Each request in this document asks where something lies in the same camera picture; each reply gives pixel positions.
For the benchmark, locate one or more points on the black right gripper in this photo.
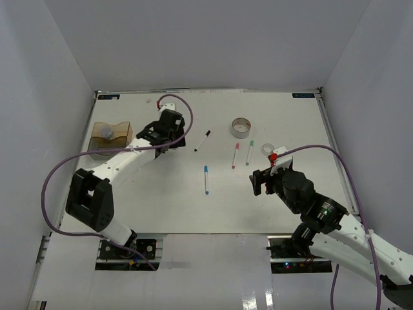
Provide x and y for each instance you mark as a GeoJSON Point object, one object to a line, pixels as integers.
{"type": "Point", "coordinates": [258, 178]}

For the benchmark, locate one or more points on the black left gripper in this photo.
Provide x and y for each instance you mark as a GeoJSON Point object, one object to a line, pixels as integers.
{"type": "Point", "coordinates": [181, 141]}

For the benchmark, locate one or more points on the black capped white marker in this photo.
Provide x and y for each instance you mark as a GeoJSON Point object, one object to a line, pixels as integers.
{"type": "Point", "coordinates": [203, 139]}

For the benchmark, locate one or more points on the blue capped white marker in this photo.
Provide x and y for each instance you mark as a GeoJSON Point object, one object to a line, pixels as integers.
{"type": "Point", "coordinates": [206, 182]}

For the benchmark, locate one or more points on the green capped white marker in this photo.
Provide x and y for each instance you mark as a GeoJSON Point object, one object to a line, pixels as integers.
{"type": "Point", "coordinates": [249, 153]}

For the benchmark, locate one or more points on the pink capped white marker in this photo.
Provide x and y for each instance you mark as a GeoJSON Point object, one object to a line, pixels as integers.
{"type": "Point", "coordinates": [236, 150]}

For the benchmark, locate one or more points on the clear jar of clips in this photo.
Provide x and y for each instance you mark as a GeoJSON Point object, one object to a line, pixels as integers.
{"type": "Point", "coordinates": [107, 133]}

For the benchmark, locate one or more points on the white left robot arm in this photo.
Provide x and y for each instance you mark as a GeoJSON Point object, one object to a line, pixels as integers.
{"type": "Point", "coordinates": [91, 199]}

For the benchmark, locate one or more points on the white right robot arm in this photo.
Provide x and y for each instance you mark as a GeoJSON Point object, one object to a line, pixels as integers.
{"type": "Point", "coordinates": [362, 252]}

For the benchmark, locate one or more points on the small clear tape roll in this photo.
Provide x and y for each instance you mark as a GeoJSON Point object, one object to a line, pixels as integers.
{"type": "Point", "coordinates": [267, 149]}

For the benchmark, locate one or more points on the large white tape roll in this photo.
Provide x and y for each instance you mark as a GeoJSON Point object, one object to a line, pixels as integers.
{"type": "Point", "coordinates": [240, 128]}

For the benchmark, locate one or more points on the clear brown organizer container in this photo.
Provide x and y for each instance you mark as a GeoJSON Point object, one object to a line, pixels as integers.
{"type": "Point", "coordinates": [123, 136]}

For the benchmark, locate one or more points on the black label left corner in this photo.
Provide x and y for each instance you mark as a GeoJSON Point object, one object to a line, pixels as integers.
{"type": "Point", "coordinates": [108, 96]}

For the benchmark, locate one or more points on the black label corner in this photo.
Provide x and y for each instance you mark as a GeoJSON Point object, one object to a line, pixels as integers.
{"type": "Point", "coordinates": [108, 96]}
{"type": "Point", "coordinates": [303, 95]}

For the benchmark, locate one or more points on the black label right corner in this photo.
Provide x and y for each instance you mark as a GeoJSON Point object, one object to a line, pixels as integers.
{"type": "Point", "coordinates": [303, 95]}

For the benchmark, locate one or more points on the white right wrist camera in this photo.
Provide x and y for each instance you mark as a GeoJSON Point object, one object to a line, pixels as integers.
{"type": "Point", "coordinates": [278, 161]}

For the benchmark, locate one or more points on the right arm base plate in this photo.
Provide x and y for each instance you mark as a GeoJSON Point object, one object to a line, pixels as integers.
{"type": "Point", "coordinates": [284, 259]}

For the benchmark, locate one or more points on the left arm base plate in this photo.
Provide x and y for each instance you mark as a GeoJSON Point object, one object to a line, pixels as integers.
{"type": "Point", "coordinates": [112, 258]}

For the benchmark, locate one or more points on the aluminium rail left edge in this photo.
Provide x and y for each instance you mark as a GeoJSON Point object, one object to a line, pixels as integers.
{"type": "Point", "coordinates": [42, 250]}

